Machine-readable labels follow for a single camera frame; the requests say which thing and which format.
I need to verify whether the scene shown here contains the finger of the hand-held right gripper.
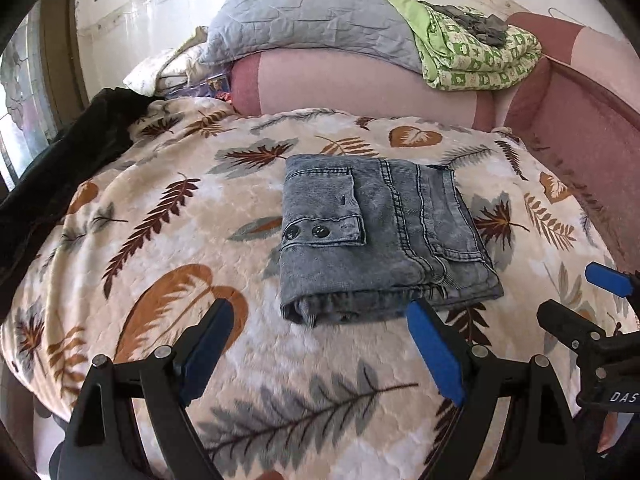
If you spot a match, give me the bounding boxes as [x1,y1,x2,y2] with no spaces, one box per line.
[584,261,640,298]
[536,299,608,356]

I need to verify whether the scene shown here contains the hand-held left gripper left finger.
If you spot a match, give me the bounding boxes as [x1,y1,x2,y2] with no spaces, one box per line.
[57,297,236,480]

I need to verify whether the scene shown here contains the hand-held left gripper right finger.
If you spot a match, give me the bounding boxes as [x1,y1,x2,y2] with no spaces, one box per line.
[405,297,586,480]

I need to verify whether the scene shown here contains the grey-blue denim pants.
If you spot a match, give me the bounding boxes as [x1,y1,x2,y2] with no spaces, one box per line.
[279,154,505,328]

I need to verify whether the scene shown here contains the leaf-print beige blanket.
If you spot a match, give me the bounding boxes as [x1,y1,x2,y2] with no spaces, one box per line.
[0,97,640,480]

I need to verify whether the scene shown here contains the black garment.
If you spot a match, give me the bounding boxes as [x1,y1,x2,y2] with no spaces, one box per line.
[0,87,153,321]

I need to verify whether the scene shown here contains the purple packet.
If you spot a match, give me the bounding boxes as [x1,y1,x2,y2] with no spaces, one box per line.
[165,75,233,101]

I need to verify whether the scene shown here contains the green patterned cloth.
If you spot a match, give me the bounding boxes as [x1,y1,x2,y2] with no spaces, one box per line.
[380,0,543,92]

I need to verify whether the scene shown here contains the pink sofa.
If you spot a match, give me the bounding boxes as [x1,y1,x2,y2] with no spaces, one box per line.
[227,12,640,271]

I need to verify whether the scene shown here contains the cream crumpled cloth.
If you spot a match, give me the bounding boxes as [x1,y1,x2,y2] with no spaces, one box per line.
[122,25,236,98]

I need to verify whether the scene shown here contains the small grey cloth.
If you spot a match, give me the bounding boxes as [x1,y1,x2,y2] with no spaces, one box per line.
[417,1,508,46]

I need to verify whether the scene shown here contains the window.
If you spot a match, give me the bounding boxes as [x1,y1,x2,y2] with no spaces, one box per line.
[0,15,61,181]

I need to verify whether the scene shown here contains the grey quilted blanket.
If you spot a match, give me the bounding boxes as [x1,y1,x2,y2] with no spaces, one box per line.
[200,0,426,73]

